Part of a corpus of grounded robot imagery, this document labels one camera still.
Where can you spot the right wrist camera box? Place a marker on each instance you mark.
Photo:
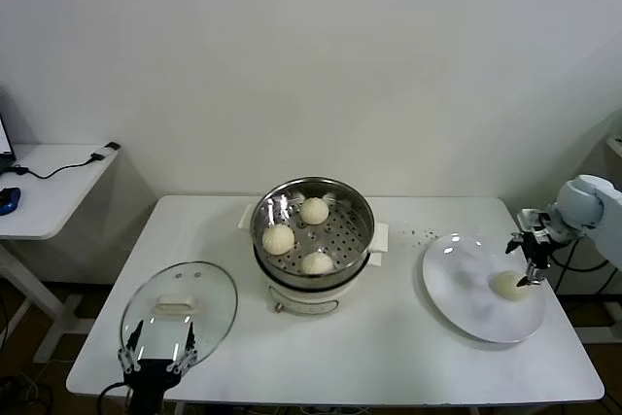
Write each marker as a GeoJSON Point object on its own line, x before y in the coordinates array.
{"type": "Point", "coordinates": [532, 218]}

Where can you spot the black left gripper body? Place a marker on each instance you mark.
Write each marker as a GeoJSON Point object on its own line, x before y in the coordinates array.
{"type": "Point", "coordinates": [148, 378]}

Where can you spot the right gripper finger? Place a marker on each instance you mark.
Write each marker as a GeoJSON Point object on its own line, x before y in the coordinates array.
{"type": "Point", "coordinates": [533, 275]}
{"type": "Point", "coordinates": [514, 241]}

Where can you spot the white steamed baozi bun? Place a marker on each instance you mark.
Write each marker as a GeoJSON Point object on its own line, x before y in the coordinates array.
{"type": "Point", "coordinates": [507, 286]}
{"type": "Point", "coordinates": [317, 263]}
{"type": "Point", "coordinates": [278, 239]}
{"type": "Point", "coordinates": [314, 210]}

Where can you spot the white oval plate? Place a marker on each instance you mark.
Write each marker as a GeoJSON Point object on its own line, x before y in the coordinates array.
{"type": "Point", "coordinates": [461, 288]}

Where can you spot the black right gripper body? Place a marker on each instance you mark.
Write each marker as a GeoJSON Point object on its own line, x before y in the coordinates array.
{"type": "Point", "coordinates": [538, 247]}

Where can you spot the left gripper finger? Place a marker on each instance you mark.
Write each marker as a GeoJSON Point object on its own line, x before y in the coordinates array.
{"type": "Point", "coordinates": [191, 335]}
{"type": "Point", "coordinates": [138, 330]}

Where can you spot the white electric cooking pot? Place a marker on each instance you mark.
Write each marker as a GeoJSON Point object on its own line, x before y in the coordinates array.
{"type": "Point", "coordinates": [301, 300]}

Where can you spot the glass pot lid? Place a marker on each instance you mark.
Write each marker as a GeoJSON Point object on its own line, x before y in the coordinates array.
{"type": "Point", "coordinates": [214, 288]}

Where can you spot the black laptop computer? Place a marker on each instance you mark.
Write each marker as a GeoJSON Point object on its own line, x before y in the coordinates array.
{"type": "Point", "coordinates": [4, 143]}

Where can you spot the blue computer mouse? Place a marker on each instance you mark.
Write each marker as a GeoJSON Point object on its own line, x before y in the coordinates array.
{"type": "Point", "coordinates": [10, 198]}

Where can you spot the white shelf edge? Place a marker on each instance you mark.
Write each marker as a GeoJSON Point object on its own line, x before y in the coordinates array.
{"type": "Point", "coordinates": [616, 143]}

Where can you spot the white side desk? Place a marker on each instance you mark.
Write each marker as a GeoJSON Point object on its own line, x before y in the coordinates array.
{"type": "Point", "coordinates": [58, 201]}

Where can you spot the stainless steel steamer basket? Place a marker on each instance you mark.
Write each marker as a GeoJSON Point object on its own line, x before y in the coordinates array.
{"type": "Point", "coordinates": [350, 235]}

